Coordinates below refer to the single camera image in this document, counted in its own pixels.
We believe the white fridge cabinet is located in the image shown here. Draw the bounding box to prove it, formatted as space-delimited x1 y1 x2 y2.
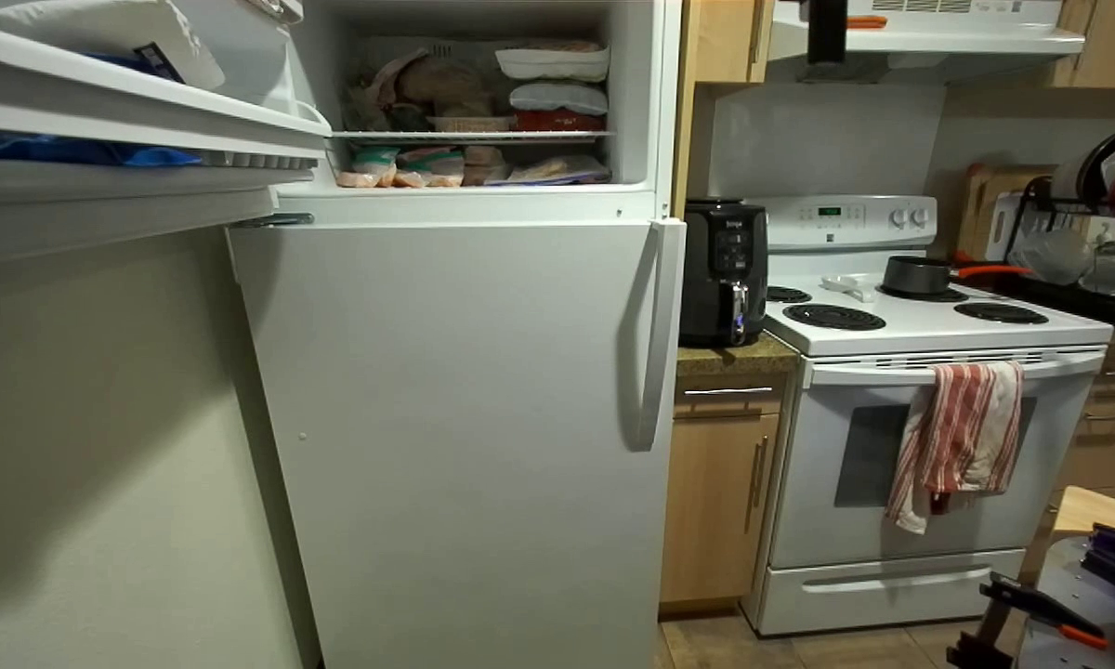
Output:
272 0 684 232

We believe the grey frozen package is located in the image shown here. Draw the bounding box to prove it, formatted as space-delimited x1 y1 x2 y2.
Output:
505 151 612 188

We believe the green labelled frozen pack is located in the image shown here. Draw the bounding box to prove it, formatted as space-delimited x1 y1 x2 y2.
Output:
394 146 470 193

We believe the red frozen package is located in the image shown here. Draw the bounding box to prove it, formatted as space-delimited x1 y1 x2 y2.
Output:
505 106 609 133

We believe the black orange clamp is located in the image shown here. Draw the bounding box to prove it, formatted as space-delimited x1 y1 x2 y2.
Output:
944 569 1112 669

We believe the speckled kitchen countertop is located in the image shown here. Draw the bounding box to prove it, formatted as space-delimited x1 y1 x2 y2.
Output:
673 332 804 389

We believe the black wire dish rack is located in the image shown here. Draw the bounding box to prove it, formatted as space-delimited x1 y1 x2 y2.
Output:
995 178 1115 327

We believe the light wooden board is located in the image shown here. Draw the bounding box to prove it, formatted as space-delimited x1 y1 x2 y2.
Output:
1052 484 1115 541

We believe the blue package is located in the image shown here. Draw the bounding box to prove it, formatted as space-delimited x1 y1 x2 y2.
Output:
0 128 205 173

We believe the freezer wire shelf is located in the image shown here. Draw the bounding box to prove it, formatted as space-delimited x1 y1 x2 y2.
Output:
332 126 609 146

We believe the brown frozen food bag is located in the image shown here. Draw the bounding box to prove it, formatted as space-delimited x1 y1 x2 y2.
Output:
345 45 505 128

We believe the black saucepan red handle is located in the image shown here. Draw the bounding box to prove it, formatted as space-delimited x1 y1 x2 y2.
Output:
876 253 1035 302

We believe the white electric stove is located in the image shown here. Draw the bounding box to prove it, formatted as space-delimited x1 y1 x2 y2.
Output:
742 188 1115 644

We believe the wooden base cabinet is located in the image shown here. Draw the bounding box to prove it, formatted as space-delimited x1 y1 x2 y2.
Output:
657 367 798 621

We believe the red white striped towel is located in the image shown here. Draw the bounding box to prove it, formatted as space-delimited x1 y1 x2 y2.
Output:
885 355 1029 537

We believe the white plastic bag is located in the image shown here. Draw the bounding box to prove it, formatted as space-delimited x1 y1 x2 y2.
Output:
0 0 232 92

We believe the white freezer door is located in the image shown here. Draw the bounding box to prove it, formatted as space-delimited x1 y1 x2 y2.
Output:
0 0 336 276

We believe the black coffee maker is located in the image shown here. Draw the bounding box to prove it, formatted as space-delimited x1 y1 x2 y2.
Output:
682 195 772 354

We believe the pink frozen meat pack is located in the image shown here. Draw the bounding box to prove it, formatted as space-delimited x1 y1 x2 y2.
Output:
336 146 402 193

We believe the white fridge door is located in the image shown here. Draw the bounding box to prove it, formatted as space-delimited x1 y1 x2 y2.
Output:
223 219 689 669

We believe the white flat frozen package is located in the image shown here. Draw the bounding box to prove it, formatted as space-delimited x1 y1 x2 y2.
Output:
505 81 609 122
493 45 609 84

